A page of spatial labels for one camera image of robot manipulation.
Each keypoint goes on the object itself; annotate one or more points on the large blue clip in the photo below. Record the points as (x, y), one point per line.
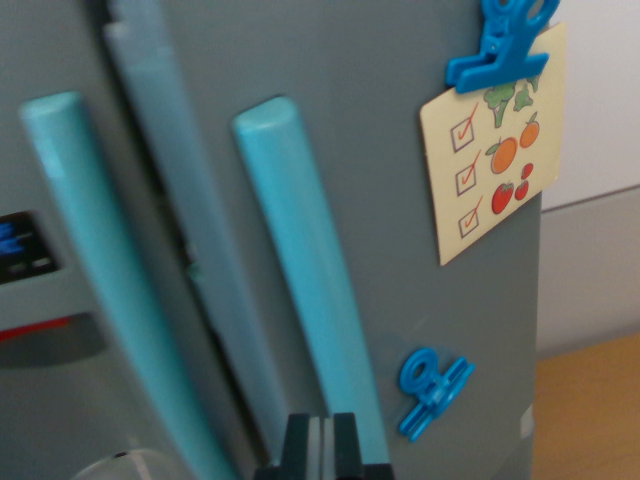
(500, 70)

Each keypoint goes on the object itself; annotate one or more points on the cream shopping list card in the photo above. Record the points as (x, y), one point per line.
(500, 230)

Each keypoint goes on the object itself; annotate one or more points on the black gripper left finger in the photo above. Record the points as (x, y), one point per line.
(300, 445)

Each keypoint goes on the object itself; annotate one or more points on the black temperature display panel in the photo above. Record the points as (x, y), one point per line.
(25, 250)

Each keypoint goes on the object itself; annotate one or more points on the grey freezer door with display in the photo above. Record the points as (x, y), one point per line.
(50, 50)

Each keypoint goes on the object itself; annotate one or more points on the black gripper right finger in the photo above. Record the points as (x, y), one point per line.
(345, 445)

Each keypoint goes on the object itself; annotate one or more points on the red dispenser lever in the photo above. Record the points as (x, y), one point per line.
(30, 331)

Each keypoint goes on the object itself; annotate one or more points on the small blue clip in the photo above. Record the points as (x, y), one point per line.
(435, 400)

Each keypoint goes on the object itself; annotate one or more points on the grey round dispenser knob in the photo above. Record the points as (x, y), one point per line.
(120, 467)

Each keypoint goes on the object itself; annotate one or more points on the grey fridge door with logo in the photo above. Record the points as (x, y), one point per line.
(375, 200)

